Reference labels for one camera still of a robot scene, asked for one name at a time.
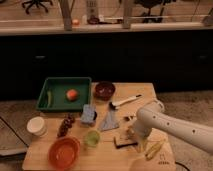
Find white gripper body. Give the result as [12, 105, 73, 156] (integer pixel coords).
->
[127, 121, 150, 145]

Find black whiteboard eraser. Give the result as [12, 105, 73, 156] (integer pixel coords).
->
[113, 136, 137, 149]

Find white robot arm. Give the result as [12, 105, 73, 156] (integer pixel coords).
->
[127, 99, 213, 155]

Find dark maroon bowl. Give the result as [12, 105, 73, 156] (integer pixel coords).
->
[94, 81, 116, 101]

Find orange red bowl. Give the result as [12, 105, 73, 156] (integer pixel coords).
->
[48, 137, 80, 171]

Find metal fork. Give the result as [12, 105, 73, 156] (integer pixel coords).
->
[124, 115, 136, 122]

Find yellow banana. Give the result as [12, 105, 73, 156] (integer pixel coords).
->
[145, 139, 165, 161]

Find grey blue cloth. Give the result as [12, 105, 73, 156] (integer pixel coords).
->
[98, 111, 119, 132]

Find small green cup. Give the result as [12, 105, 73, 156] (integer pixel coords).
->
[84, 130, 100, 147]

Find blue sponge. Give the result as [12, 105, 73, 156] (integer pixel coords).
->
[80, 104, 97, 125]

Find dark grape bunch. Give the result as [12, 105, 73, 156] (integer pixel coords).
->
[57, 115, 75, 138]

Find orange peach fruit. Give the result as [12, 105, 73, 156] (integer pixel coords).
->
[66, 89, 78, 101]

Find green plastic tray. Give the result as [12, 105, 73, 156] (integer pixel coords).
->
[36, 77, 91, 112]

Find white cup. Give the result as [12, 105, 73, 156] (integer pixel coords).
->
[27, 116, 47, 136]

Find black office chair right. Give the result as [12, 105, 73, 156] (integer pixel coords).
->
[134, 0, 176, 23]

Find black office chair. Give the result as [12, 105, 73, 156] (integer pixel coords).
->
[134, 0, 176, 23]
[21, 0, 53, 14]

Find small orange object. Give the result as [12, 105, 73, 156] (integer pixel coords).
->
[72, 19, 80, 26]

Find white handled brush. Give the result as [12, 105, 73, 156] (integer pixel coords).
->
[109, 94, 141, 110]

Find black cable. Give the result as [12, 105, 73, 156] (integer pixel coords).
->
[175, 161, 192, 171]

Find wooden post right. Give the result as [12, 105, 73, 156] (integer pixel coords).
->
[122, 0, 134, 29]

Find wooden post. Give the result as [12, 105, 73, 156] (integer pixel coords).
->
[59, 0, 72, 31]
[122, 0, 134, 29]

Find wooden post left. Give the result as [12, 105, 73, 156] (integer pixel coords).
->
[59, 0, 72, 31]

